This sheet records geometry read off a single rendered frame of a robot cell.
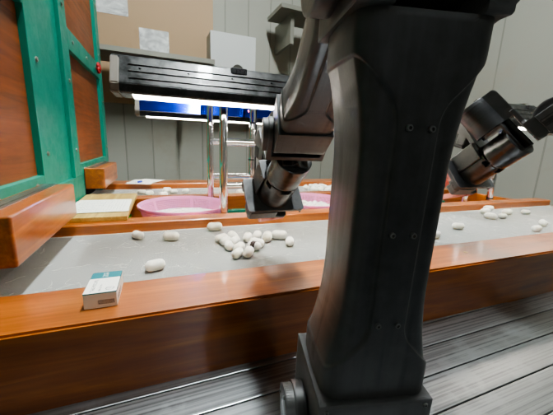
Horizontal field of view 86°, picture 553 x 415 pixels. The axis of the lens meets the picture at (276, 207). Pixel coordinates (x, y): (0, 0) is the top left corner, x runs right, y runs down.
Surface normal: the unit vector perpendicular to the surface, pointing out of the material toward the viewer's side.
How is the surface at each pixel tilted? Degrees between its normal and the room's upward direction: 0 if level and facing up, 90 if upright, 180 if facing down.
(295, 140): 149
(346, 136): 95
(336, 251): 90
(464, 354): 0
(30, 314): 0
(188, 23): 90
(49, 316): 0
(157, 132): 90
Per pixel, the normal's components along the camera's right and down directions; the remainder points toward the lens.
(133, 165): 0.37, 0.21
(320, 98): 0.04, 0.94
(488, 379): 0.04, -0.98
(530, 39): -0.93, 0.04
